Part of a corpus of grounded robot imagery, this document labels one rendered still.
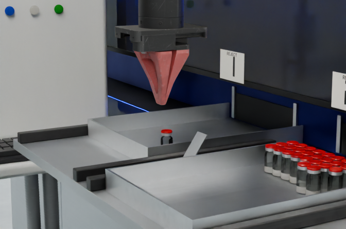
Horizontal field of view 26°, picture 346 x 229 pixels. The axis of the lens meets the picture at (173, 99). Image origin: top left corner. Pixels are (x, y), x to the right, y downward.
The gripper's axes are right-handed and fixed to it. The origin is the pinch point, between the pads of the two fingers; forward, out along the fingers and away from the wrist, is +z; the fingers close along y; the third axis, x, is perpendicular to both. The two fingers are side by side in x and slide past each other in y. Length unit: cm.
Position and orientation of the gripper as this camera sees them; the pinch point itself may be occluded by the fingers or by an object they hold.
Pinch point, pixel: (160, 98)
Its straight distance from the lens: 96.1
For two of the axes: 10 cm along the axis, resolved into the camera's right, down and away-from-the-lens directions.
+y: 8.7, -0.9, 4.9
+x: -5.0, -1.7, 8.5
